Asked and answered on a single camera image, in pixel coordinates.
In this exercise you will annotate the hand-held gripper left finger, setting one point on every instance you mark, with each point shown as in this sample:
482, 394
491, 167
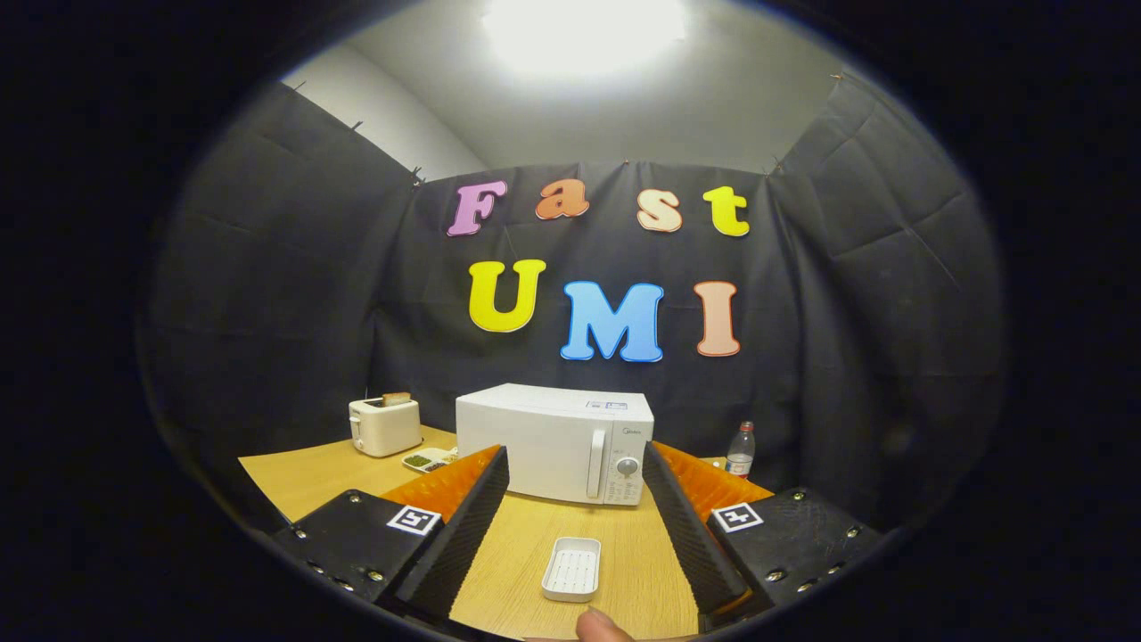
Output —
463, 535

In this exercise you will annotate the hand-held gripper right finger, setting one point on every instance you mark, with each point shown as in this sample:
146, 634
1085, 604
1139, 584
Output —
691, 535

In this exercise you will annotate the white toaster oven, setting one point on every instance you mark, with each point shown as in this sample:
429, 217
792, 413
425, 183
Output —
535, 446

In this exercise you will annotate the cream toaster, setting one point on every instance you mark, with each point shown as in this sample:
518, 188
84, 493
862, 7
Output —
388, 432

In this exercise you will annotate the white divided dish of beans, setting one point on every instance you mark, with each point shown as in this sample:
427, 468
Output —
423, 460

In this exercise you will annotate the clear plastic bottle red label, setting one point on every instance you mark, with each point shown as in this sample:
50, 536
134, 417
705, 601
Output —
740, 455

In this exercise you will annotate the small white ridged tray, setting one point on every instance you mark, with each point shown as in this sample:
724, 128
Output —
570, 571

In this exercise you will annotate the toast slice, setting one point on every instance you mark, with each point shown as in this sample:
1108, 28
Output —
397, 399

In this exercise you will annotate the black backdrop cloth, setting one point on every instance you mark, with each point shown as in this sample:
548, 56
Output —
312, 312

